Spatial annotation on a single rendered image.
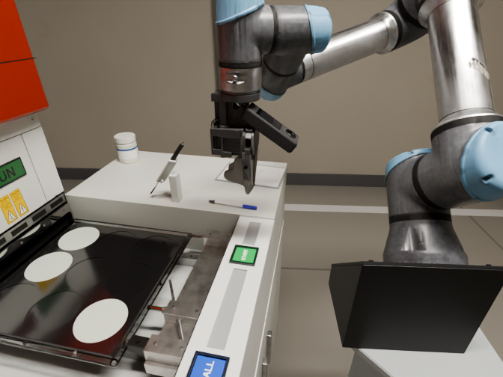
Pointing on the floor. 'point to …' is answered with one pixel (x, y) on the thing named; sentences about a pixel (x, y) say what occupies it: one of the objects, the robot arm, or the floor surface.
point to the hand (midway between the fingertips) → (251, 188)
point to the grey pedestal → (429, 362)
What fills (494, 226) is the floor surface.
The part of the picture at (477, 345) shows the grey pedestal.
